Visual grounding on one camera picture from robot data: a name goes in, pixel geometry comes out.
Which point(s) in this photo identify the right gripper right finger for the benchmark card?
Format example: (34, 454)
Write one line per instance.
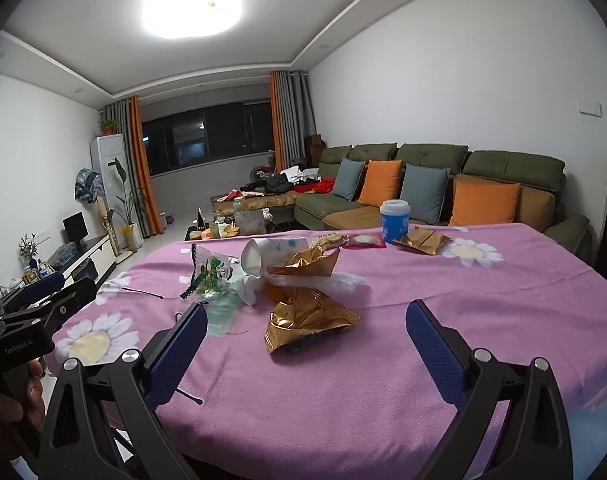
(534, 439)

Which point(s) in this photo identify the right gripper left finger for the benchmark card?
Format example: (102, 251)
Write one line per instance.
(78, 441)

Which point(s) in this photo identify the green snack wrapper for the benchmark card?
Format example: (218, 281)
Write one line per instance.
(211, 273)

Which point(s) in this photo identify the white tissue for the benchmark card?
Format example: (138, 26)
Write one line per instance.
(246, 286)

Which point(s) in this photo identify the gold foil snack bag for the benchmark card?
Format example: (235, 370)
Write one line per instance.
(317, 260)

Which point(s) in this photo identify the person's left hand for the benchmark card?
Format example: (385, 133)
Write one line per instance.
(12, 411)

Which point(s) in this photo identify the small vase plant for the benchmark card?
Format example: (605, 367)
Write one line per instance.
(28, 250)

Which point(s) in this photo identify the white TV cabinet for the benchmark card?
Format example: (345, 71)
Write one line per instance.
(96, 260)

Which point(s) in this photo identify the small black monitor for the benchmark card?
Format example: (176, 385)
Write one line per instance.
(76, 230)

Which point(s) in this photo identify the tall potted plant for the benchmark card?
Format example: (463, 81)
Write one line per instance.
(127, 210)

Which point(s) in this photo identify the covered standing fan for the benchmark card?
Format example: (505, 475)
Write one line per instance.
(89, 189)

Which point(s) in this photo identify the white standing air conditioner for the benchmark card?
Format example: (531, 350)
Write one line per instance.
(102, 150)

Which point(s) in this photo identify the pink floral tablecloth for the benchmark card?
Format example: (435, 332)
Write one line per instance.
(359, 403)

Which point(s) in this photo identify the plant on air conditioner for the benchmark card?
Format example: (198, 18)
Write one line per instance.
(108, 126)

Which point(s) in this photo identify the brown snack wrapper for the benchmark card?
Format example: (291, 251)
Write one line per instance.
(423, 241)

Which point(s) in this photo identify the left orange grey curtain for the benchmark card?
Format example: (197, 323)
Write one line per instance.
(127, 113)

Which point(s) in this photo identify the orange grey curtain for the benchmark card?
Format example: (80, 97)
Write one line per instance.
(127, 113)
(292, 116)

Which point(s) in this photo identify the black coffee table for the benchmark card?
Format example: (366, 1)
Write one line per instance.
(275, 220)

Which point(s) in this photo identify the orange cushion near end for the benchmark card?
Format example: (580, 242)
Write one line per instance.
(479, 204)

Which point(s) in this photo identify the red snack packet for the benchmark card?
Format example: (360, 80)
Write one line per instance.
(365, 241)

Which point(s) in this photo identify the blue lidded cup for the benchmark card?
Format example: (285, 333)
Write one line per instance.
(395, 219)

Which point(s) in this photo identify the green sectional sofa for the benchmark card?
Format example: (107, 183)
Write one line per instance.
(541, 179)

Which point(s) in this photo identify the dark window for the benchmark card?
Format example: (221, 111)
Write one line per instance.
(208, 134)

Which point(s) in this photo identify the grey-blue cushion middle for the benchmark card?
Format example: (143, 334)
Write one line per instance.
(424, 189)

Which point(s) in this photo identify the orange cushion near window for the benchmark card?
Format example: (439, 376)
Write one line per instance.
(382, 182)

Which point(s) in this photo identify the clothes pile on sofa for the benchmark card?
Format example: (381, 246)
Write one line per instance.
(265, 183)

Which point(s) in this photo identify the grey-blue cushion near window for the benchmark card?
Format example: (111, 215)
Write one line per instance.
(348, 178)

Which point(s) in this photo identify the right orange grey curtain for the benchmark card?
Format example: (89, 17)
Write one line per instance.
(292, 116)

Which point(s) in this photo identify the white wall switch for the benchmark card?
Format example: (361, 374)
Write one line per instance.
(590, 108)

